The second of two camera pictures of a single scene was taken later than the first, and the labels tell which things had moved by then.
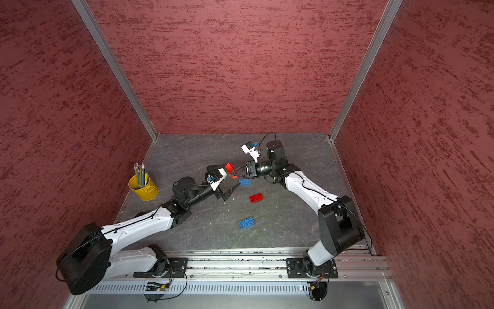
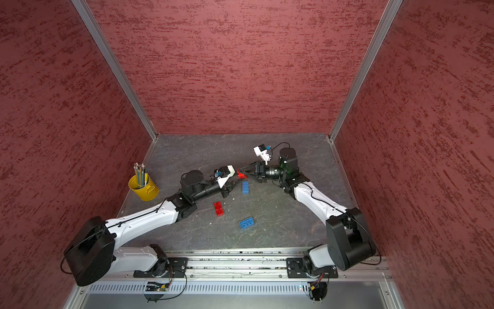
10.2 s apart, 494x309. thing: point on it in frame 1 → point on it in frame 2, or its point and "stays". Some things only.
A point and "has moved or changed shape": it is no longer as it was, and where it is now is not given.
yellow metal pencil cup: x=148 y=192 stays
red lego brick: x=256 y=198 has moved or changed shape
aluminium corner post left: x=110 y=58 stays
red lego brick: x=229 y=168 has moved or changed shape
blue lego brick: x=245 y=182 has moved or changed shape
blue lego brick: x=247 y=223 stays
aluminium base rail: x=359 y=264 stays
